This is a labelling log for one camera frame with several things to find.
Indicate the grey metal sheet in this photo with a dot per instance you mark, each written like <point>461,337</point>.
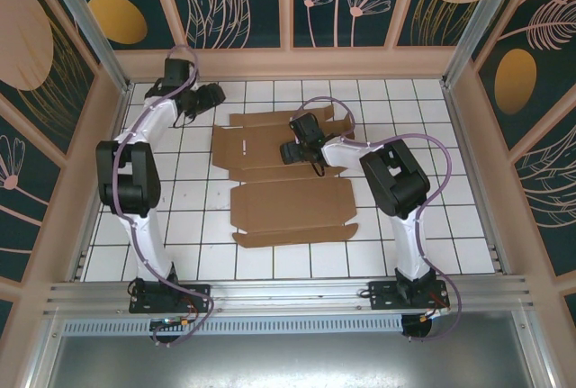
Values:
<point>288,361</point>

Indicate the wall panel with large circle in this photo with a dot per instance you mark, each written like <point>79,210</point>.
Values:
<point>27,46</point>

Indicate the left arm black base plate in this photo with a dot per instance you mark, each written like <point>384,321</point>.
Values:
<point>198,295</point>

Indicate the wall panel oval and fern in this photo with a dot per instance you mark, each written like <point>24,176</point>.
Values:
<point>540,46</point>

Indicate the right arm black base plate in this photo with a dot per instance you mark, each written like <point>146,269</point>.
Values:
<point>382,298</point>

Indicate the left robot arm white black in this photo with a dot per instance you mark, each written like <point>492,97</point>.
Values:
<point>135,181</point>

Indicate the wall panel with flowers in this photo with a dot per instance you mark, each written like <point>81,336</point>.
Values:
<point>342,23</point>

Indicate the brown cardboard box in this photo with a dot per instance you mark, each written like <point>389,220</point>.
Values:
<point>288,203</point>

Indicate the wall panel with single flower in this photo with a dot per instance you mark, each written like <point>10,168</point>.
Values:
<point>22,208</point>

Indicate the aluminium table edge rail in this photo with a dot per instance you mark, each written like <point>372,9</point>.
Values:
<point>120,111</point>
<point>461,136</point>

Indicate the wall panel with orange oval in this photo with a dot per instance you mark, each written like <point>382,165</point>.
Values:
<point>117,19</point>

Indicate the aluminium mounting rail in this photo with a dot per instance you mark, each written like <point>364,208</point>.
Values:
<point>288,293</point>

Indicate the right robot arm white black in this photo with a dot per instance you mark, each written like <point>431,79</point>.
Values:
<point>396,181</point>

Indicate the aluminium frame bar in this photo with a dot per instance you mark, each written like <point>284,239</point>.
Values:
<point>40,352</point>
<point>537,352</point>

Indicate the aluminium corner post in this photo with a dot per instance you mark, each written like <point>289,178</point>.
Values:
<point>90,23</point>
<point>481,19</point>

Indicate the wall panel with fern leaves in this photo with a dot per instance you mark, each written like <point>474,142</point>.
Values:
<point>549,190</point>

